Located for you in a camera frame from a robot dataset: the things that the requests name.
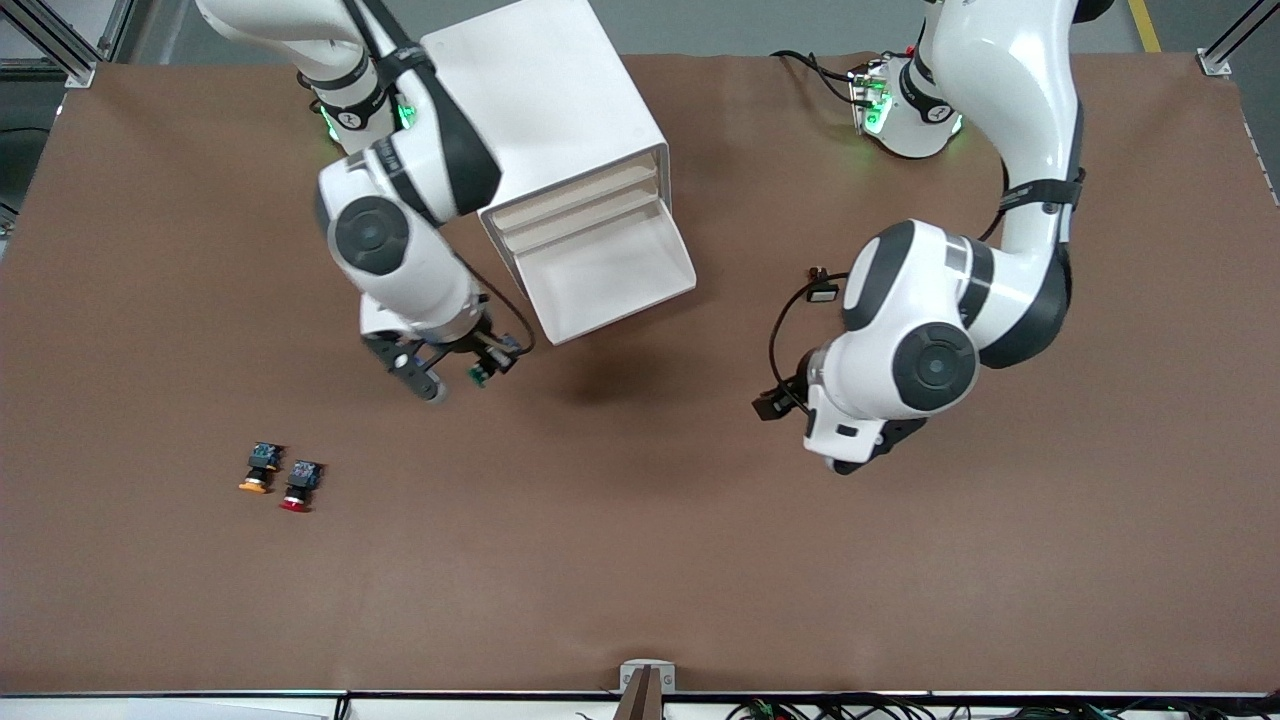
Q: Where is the green push button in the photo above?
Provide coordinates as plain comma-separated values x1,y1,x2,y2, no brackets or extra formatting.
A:
468,338,521,389

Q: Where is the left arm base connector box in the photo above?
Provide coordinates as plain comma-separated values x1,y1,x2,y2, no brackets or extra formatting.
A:
850,60,893,136

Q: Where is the red push button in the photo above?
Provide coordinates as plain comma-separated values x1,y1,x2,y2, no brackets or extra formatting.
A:
278,459,326,514

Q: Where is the yellow push button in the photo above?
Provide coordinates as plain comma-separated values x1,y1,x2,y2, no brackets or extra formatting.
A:
238,442,284,495

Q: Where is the brown table cover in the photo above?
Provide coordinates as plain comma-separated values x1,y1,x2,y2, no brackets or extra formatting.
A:
0,50,1280,696

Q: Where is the black cable bundle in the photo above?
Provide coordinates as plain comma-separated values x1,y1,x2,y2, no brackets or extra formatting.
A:
725,695,1280,720

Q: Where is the grey metal bracket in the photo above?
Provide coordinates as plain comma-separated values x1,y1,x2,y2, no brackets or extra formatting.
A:
615,660,676,720

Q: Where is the black left base cable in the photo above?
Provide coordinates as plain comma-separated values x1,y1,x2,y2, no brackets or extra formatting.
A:
770,48,863,106

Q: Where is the white table edge rail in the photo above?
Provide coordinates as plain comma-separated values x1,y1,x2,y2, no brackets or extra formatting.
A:
0,690,1280,720

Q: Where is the aluminium profile post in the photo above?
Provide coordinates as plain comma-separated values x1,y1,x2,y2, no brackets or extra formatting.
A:
1198,0,1280,76
0,0,136,89

